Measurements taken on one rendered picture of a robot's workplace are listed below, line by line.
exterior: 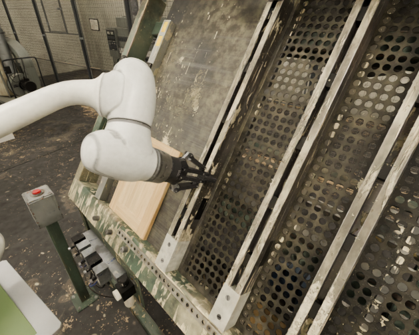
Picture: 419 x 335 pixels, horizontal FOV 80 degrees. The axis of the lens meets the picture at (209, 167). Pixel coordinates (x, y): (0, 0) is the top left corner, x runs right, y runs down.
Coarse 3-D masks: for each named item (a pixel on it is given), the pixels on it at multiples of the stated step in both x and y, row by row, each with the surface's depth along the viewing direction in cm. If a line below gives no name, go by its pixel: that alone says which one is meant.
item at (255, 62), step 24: (288, 0) 82; (264, 24) 84; (264, 48) 82; (240, 72) 85; (264, 72) 87; (240, 96) 83; (216, 120) 87; (240, 120) 88; (216, 144) 86; (216, 168) 88; (192, 192) 90; (192, 216) 89; (168, 240) 91; (168, 264) 89
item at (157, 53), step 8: (168, 24) 119; (160, 32) 121; (168, 32) 120; (168, 40) 122; (160, 48) 120; (152, 56) 122; (160, 56) 122; (152, 64) 121; (104, 184) 127; (96, 192) 130; (104, 192) 128; (104, 200) 130
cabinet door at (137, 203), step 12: (156, 144) 112; (180, 156) 103; (120, 192) 121; (132, 192) 116; (144, 192) 111; (156, 192) 106; (120, 204) 120; (132, 204) 115; (144, 204) 110; (156, 204) 105; (120, 216) 118; (132, 216) 113; (144, 216) 108; (132, 228) 111; (144, 228) 107
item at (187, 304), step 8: (120, 232) 110; (128, 240) 106; (136, 248) 102; (144, 256) 99; (152, 264) 96; (152, 272) 95; (160, 272) 92; (160, 280) 92; (168, 280) 90; (168, 288) 89; (176, 288) 87; (176, 296) 86; (184, 296) 84; (184, 304) 84; (192, 304) 82; (192, 312) 81; (200, 312) 80; (200, 320) 79; (208, 320) 78; (208, 328) 77; (216, 328) 76
